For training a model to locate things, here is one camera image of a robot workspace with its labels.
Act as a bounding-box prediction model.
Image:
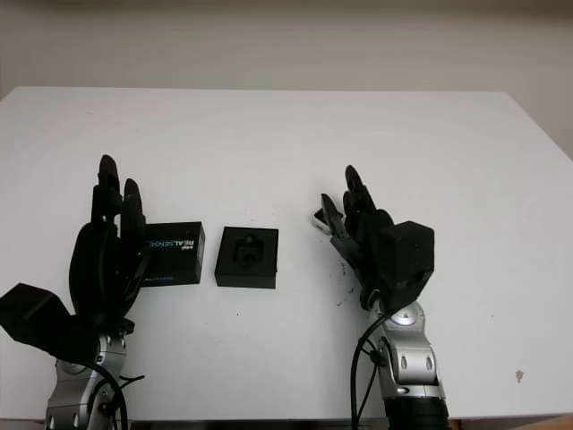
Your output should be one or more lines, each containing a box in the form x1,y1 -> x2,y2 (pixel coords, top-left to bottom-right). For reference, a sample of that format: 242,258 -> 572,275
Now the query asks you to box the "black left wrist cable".
82,360 -> 147,430

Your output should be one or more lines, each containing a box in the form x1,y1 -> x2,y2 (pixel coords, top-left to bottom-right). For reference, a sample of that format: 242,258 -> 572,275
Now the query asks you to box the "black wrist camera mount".
378,220 -> 436,310
0,282 -> 99,364

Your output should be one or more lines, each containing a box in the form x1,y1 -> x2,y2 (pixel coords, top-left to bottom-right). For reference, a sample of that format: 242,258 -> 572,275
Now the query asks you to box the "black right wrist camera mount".
378,220 -> 436,310

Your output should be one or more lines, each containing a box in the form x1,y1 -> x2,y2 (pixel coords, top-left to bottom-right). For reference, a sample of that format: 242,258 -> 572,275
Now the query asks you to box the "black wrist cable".
82,360 -> 147,430
351,311 -> 390,430

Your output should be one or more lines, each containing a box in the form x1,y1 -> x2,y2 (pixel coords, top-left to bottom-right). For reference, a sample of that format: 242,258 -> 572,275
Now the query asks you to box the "black RealSense box lid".
141,219 -> 207,287

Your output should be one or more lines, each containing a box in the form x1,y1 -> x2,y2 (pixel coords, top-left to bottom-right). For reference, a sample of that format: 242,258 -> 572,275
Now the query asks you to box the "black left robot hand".
66,154 -> 152,338

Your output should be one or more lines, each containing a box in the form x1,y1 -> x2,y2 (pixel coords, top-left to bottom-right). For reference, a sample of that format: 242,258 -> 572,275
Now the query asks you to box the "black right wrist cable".
351,311 -> 390,430

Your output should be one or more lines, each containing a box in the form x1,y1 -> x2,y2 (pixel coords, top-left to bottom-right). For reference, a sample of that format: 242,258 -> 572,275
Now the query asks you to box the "small silver RealSense camera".
310,208 -> 335,235

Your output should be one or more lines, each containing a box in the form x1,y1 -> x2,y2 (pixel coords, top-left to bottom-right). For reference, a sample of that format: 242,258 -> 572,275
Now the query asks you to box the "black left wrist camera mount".
0,282 -> 99,364

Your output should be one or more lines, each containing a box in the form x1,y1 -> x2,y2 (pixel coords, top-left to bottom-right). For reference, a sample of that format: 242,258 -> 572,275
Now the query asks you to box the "black box base with insert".
213,227 -> 279,290

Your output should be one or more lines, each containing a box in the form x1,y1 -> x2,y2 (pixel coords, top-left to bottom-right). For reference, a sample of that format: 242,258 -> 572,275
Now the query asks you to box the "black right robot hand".
320,164 -> 398,314

